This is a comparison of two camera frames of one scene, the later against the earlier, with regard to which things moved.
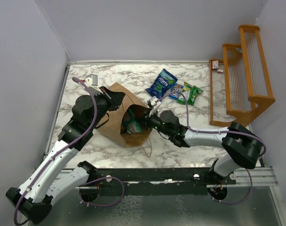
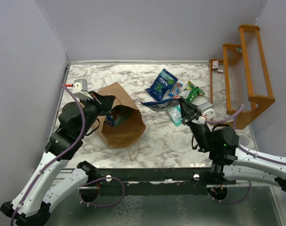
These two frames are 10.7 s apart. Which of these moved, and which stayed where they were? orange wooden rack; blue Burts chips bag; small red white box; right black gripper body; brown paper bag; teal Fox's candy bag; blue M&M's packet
Moved: brown paper bag; teal Fox's candy bag; right black gripper body
Stayed: blue Burts chips bag; orange wooden rack; small red white box; blue M&M's packet
